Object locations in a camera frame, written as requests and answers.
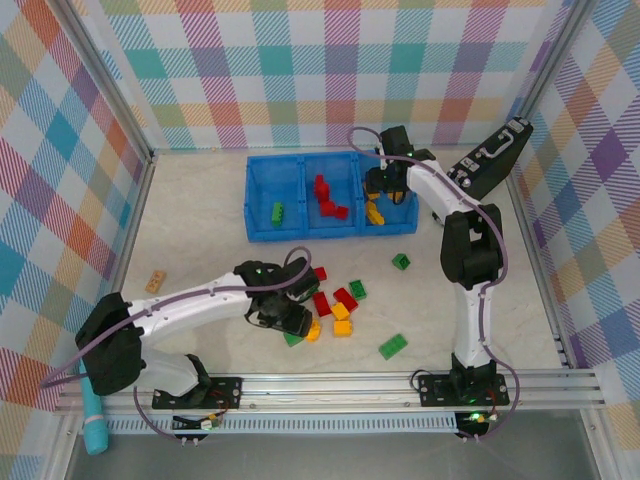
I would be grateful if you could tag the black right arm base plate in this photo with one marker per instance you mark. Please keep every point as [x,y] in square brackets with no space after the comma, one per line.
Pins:
[435,392]

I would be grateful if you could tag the blue three-compartment plastic bin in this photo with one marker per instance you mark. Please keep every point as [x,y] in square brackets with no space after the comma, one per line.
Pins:
[330,235]

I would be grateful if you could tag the aluminium frame post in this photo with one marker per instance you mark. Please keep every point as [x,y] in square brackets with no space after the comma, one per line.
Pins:
[107,80]
[556,50]

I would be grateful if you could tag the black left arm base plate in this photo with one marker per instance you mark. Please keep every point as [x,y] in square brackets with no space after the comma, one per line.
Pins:
[227,392]

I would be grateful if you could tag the red lego brick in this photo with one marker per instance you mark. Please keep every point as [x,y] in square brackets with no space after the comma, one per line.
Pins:
[346,299]
[341,212]
[320,273]
[327,207]
[321,303]

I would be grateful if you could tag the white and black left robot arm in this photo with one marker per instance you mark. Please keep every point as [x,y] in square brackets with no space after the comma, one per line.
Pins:
[190,305]

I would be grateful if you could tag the round yellow lego piece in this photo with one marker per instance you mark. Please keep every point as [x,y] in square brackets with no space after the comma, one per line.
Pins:
[315,332]

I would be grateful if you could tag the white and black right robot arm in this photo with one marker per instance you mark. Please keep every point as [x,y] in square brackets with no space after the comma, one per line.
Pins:
[470,250]

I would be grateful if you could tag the aluminium side rail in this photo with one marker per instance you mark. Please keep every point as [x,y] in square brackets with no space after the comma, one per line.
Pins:
[537,260]
[146,175]

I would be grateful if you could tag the aluminium extrusion rail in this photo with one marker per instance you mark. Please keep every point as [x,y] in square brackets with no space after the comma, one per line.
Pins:
[325,395]

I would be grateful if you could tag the small wooden block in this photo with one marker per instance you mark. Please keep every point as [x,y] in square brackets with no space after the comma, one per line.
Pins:
[156,281]

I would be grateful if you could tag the red lego bricks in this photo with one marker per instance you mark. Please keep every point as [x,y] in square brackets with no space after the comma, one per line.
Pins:
[321,186]

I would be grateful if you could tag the green lego brick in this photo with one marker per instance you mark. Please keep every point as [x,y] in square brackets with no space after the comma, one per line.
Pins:
[401,261]
[277,214]
[293,341]
[358,289]
[393,346]

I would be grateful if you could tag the teal cylindrical marker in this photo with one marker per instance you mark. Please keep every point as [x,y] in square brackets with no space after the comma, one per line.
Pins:
[96,437]

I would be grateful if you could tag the yellow lego brick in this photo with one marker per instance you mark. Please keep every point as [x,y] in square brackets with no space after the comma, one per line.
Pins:
[372,206]
[370,196]
[379,218]
[339,311]
[343,328]

